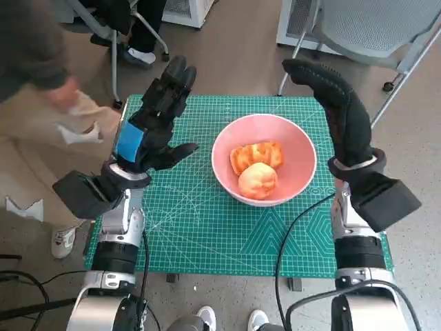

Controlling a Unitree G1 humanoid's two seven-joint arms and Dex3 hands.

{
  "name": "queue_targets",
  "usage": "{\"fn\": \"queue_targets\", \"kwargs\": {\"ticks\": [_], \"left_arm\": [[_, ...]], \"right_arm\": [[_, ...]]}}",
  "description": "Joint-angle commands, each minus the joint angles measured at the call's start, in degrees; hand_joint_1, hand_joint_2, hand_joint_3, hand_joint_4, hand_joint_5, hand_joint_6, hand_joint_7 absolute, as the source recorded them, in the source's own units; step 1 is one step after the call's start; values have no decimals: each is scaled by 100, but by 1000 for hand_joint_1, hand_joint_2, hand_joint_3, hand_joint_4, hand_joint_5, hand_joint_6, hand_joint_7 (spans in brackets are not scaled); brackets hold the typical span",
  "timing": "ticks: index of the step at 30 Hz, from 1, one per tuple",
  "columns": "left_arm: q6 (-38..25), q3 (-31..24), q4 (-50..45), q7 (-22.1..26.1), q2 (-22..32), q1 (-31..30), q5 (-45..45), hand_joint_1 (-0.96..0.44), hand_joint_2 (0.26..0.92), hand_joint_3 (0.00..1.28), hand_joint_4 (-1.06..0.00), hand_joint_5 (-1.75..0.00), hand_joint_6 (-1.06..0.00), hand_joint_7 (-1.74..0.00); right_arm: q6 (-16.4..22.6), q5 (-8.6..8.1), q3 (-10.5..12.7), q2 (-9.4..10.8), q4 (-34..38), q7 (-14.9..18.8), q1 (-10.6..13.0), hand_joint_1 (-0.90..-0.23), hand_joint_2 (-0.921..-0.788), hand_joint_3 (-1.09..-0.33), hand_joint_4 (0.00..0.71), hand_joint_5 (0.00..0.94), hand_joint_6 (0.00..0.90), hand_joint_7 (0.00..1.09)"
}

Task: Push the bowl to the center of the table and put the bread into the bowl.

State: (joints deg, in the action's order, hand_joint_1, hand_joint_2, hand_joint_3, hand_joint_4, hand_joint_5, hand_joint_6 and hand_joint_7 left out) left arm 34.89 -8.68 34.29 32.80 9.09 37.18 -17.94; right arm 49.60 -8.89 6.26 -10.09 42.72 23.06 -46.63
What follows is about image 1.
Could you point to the black left hand blue tape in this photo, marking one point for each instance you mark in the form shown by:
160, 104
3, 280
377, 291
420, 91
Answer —
155, 113

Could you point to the black gloved right hand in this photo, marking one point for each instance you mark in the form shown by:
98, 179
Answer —
344, 113

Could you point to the pink bowl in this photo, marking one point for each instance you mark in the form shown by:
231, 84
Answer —
293, 138

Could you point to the rectangular striped toy bread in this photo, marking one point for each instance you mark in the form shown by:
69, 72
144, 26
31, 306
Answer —
258, 153

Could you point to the round toy bread bun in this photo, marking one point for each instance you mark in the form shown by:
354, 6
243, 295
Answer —
258, 181

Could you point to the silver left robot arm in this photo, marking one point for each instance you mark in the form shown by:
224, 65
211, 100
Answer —
117, 224

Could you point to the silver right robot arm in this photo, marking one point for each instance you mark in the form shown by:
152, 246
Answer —
358, 248

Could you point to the person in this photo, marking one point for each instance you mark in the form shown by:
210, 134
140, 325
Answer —
144, 27
34, 103

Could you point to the grey mesh office chair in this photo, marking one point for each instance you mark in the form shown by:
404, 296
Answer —
372, 27

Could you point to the large white mesh cabinet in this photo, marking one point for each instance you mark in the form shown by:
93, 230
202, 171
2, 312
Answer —
287, 31

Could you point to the small white mesh cabinet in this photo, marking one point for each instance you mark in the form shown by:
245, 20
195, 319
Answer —
193, 13

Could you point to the green cutting mat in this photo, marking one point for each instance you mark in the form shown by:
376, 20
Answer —
213, 234

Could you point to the black robot waist part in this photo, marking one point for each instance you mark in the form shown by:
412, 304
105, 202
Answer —
132, 313

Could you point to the black stand leg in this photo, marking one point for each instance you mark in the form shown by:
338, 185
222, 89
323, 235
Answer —
34, 309

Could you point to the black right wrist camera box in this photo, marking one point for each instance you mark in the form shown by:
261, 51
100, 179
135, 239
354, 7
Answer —
389, 200

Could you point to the black table bracket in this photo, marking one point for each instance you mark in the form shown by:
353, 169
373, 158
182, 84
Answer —
171, 278
294, 284

